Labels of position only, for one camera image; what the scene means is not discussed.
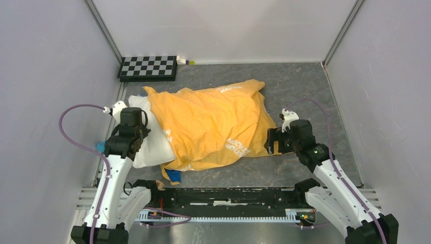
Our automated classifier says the white pillow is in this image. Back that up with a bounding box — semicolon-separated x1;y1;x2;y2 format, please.
128;96;176;168

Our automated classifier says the yellow and blue printed pillowcase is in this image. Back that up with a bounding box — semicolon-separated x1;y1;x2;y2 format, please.
144;79;276;185

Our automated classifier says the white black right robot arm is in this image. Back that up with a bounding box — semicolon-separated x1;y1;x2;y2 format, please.
264;119;399;243

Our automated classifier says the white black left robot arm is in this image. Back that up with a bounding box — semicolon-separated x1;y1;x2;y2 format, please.
71;105;160;243

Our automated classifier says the small blue clip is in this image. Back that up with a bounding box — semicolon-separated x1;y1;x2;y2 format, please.
96;141;105;154

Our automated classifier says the black white checkerboard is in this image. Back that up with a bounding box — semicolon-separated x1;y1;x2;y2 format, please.
117;55;177;82

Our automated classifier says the small wooden block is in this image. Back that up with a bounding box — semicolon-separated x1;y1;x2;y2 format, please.
156;180;165;191

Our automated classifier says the small white purple bottle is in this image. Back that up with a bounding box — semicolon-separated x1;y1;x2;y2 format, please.
176;56;195;65

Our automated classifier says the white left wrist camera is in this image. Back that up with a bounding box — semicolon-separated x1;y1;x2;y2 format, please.
111;101;128;124

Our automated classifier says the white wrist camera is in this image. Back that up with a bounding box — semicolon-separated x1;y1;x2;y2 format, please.
111;101;128;124
281;108;299;133

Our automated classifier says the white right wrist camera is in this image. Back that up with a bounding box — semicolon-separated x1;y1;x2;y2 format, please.
281;108;299;133

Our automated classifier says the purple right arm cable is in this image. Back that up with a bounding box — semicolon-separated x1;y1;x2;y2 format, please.
282;98;388;244

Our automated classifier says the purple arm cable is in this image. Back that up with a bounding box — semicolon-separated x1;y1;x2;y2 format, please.
58;104;192;244
282;98;388;244

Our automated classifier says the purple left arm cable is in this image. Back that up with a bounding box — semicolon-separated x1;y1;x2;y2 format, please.
58;104;192;244

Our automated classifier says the slotted grey cable duct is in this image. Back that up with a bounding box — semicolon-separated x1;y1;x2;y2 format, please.
135;210;305;224

